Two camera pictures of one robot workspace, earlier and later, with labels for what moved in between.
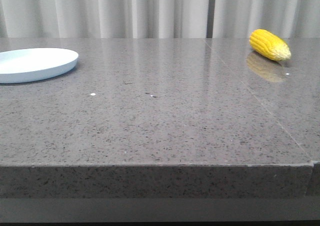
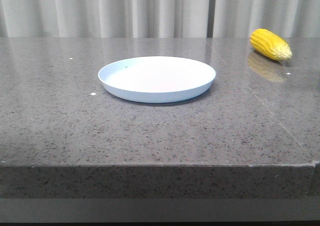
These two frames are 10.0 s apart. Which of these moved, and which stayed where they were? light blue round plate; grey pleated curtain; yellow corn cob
Moved: light blue round plate
Stayed: yellow corn cob; grey pleated curtain
